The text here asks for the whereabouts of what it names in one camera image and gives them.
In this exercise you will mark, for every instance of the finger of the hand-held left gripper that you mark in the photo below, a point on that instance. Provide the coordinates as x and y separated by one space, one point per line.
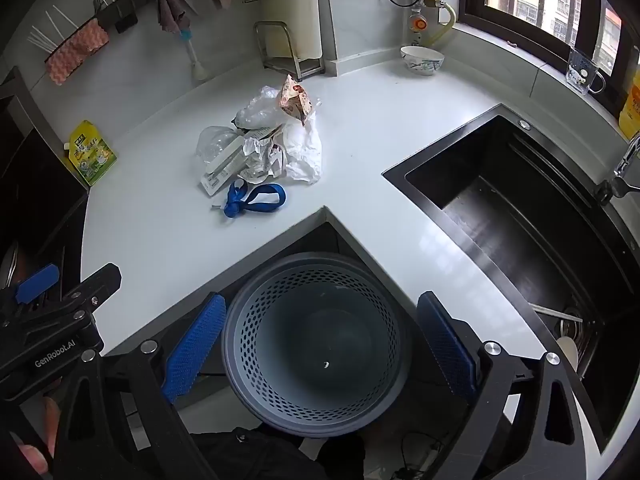
37 282
95 282

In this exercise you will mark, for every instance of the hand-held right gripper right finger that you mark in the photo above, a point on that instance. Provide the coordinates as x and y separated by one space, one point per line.
445 345

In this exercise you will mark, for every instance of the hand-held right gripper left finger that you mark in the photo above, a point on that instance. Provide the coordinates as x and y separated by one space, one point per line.
192 350

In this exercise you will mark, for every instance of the grey perforated waste basket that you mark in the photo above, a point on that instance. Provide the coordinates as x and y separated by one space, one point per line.
320 340

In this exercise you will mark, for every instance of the clear plastic blister pack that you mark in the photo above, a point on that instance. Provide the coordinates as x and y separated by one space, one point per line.
225 167

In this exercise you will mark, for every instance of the white plastic bag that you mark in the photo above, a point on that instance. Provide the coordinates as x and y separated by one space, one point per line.
305 150

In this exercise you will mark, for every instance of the clear plastic bag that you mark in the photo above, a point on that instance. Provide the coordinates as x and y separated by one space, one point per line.
255 112

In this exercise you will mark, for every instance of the person's left hand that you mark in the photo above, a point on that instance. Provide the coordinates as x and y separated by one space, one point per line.
45 422

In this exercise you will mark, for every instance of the black cooktop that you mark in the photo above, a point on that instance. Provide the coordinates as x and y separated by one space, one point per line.
35 185

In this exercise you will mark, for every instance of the wooden chopstick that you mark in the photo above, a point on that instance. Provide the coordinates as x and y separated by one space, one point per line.
555 312

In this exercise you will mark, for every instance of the white spoon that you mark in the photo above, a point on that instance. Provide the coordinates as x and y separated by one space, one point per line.
567 350

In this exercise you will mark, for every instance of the green yellow pouch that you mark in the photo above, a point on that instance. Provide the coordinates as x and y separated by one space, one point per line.
92 155

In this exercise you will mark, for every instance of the metal pot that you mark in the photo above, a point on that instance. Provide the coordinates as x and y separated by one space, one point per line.
575 327

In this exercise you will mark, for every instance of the black sink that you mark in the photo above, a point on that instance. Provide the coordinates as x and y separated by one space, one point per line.
500 200

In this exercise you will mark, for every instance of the clear plastic wrap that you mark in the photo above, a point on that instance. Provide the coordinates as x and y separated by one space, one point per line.
212 142

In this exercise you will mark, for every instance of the crumpled white paper wrapper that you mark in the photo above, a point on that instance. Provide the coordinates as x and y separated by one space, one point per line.
260 157

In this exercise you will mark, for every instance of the pink wavy sponge cloth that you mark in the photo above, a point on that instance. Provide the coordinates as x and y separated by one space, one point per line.
75 52

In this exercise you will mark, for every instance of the white bottle brush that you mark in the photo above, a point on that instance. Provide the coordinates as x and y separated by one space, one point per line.
192 57

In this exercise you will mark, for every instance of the bundle of white chopsticks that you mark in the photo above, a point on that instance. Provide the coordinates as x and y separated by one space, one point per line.
50 35

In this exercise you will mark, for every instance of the chrome faucet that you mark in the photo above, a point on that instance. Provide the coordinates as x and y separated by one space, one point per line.
622 170

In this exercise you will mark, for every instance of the small black holder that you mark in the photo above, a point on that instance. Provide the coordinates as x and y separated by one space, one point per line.
126 22

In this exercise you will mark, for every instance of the orange snack wrapper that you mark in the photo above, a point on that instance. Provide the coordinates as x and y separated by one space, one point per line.
292 97

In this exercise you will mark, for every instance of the metal forks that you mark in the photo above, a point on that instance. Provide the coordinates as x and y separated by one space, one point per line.
98 5

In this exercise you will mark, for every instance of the brown hanging cloth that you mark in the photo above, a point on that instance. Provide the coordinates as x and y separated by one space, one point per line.
172 10

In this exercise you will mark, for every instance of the white patterned bowl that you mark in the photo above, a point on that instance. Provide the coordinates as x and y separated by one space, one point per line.
422 60

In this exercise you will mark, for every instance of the metal rack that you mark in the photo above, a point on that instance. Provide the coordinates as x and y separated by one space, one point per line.
300 65

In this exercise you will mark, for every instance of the yellow oil bottle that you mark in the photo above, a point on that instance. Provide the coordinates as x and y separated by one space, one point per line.
631 110

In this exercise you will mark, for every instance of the glass mug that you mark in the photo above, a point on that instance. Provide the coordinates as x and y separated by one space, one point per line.
582 72

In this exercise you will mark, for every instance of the orange gas regulator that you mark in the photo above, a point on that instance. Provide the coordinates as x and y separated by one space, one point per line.
418 21

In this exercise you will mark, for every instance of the metal gas pipe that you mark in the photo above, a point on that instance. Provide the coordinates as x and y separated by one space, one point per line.
415 7

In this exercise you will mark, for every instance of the white cutting board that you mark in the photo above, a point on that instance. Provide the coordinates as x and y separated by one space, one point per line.
290 5

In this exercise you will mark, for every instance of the dark window frame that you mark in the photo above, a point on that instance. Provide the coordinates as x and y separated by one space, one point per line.
470 0

